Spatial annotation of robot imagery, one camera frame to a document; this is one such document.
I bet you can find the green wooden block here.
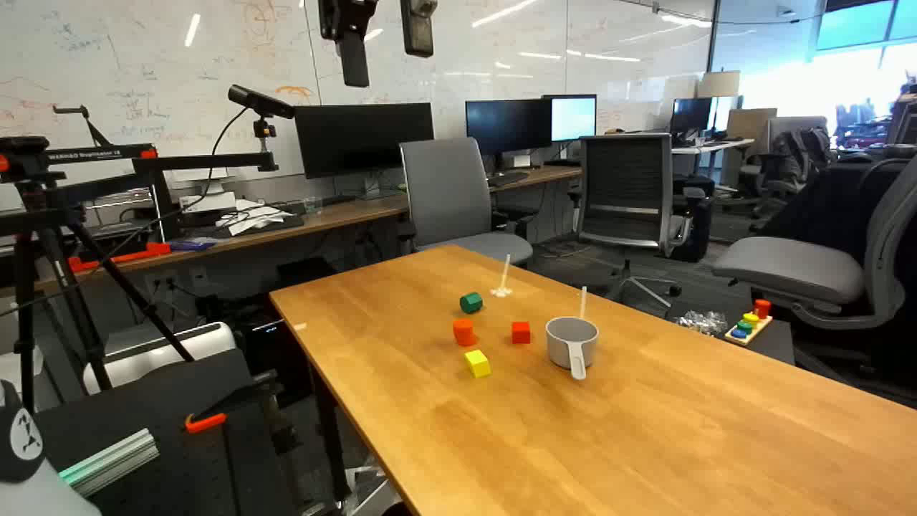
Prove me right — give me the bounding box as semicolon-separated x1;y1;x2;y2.
459;293;483;316

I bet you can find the red-orange wooden cube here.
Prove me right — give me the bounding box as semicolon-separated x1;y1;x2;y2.
510;322;532;345

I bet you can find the yellow wooden cube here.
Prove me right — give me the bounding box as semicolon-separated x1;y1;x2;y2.
463;351;490;379

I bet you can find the orange cylindrical block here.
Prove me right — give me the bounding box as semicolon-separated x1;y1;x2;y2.
452;319;479;348

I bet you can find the colourful toy block set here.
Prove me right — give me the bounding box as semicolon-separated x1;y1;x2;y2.
725;299;771;345

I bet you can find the white marker stick far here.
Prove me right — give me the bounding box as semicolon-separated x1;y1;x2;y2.
490;255;512;299

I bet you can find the gray office chair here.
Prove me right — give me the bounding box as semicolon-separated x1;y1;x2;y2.
401;138;532;265

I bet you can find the dark monitor pair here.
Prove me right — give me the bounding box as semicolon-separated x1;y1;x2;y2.
463;95;599;154

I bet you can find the black computer monitor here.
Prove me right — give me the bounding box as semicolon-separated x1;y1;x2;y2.
295;103;432;179

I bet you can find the black mesh office chair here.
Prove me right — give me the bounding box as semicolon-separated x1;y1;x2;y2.
576;131;694;310

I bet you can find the long wooden desk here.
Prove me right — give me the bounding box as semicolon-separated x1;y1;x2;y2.
73;166;582;282

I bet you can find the gray pot with handle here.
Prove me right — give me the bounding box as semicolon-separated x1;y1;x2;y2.
545;316;599;381

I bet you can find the gray chair with dark frame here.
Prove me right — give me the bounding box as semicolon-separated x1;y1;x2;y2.
714;160;917;375

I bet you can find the black camera tripod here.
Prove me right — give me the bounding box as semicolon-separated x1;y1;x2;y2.
0;103;281;415

